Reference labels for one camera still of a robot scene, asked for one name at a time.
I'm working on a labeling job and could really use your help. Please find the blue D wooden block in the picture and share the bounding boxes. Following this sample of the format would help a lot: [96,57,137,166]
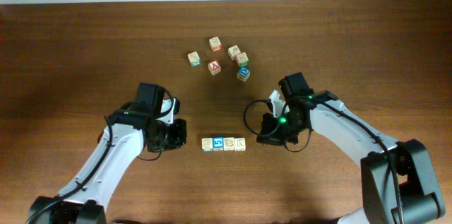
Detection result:
[237,66,251,82]

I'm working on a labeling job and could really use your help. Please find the wooden K red block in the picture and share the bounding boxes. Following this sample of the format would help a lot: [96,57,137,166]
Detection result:
[227,45,241,60]

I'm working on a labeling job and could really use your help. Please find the blue H wooden block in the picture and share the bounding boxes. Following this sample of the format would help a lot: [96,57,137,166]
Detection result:
[201,138,213,152]

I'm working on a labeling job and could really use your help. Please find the green B wooden block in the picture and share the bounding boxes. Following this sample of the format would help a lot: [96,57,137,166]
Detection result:
[235,52,249,67]

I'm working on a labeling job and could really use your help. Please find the blue 5 wooden block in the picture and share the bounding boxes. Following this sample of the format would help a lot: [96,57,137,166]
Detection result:
[213,137,224,151]

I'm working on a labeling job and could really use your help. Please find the wooden K cow block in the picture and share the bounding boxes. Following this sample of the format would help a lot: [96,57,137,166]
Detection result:
[234,138,246,151]

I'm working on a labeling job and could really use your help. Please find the red E wooden block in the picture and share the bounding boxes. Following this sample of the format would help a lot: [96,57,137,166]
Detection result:
[208,37,222,52]

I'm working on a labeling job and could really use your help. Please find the blue I wooden block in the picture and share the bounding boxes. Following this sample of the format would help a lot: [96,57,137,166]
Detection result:
[223,137,235,151]

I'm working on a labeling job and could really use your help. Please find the green V wooden block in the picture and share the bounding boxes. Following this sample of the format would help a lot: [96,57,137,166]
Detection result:
[187,52,201,66]

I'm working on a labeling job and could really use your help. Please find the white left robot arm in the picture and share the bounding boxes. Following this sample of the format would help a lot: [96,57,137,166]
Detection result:
[27,96,186,223]

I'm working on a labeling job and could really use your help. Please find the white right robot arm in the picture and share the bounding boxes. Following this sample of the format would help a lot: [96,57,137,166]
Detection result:
[257,90,446,223]

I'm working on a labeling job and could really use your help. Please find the red A wooden block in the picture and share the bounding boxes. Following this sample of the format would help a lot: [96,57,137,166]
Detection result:
[208,60,221,75]

